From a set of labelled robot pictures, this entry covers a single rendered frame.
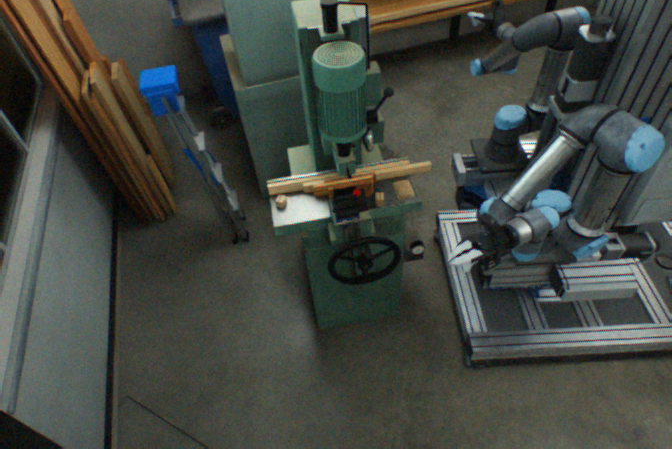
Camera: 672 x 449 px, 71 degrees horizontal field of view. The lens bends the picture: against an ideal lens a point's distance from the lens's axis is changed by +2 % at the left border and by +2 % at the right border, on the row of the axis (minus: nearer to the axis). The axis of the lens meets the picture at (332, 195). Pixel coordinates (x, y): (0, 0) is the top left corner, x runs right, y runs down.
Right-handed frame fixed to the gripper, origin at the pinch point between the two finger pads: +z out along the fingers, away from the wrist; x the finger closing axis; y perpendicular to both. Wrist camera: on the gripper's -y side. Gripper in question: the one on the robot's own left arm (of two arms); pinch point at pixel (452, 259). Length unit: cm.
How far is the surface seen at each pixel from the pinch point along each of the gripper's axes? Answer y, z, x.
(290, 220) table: 25, 25, 67
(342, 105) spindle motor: -21, 0, 60
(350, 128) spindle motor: -11, -3, 61
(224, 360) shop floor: 113, 72, 86
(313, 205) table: 24, 13, 70
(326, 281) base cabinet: 69, 15, 68
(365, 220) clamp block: 22, 2, 48
